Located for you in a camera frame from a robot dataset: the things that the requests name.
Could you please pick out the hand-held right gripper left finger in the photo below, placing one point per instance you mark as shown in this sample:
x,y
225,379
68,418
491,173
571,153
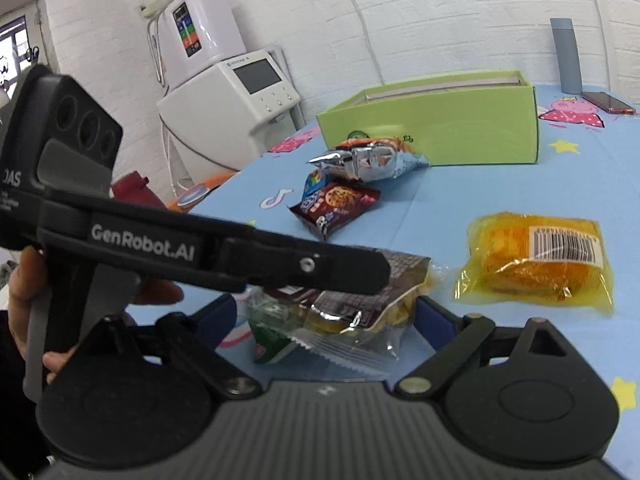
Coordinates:
x,y
215,322

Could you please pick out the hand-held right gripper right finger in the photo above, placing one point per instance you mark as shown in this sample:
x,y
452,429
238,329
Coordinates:
x,y
435,322

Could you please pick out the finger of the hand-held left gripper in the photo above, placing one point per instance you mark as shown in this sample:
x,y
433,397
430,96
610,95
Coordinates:
x,y
325,270

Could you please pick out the green pea snack packet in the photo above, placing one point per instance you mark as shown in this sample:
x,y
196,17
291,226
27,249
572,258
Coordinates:
x,y
270,340

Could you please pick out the clear brown label snack packet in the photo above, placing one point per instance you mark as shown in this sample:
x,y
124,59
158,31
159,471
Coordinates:
x,y
365,320

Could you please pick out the green cardboard box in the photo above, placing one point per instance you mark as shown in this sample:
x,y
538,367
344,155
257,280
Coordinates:
x,y
450,125

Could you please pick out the person's left hand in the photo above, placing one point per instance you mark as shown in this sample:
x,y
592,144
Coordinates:
x,y
22,290

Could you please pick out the dark red cookie packet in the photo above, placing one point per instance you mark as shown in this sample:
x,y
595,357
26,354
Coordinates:
x,y
335,207

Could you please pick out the dark red cloth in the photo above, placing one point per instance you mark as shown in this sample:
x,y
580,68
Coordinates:
x,y
137,190

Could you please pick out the blue snack packet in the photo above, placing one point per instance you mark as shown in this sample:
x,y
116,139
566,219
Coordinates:
x,y
315,187

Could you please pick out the yellow cake packet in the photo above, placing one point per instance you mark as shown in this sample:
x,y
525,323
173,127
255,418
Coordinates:
x,y
530,270

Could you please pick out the silver foil snack bag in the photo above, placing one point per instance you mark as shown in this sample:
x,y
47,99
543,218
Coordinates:
x,y
370,160

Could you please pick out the orange plastic basin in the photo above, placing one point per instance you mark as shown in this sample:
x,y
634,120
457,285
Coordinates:
x,y
220,180

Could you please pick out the printed blue tablecloth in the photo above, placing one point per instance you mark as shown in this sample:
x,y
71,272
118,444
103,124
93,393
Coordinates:
x,y
500,190

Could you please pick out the window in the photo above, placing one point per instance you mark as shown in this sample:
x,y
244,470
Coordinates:
x,y
12,45

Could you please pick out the white appliance with screen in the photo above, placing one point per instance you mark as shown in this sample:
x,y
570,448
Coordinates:
x,y
210,110

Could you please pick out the white water purifier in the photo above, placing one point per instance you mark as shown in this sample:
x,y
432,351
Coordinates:
x,y
210,25

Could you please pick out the smartphone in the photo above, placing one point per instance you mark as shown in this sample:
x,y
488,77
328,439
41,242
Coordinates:
x,y
607,102

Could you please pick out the grey thermos bottle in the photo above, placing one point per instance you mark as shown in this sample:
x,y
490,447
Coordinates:
x,y
565,55

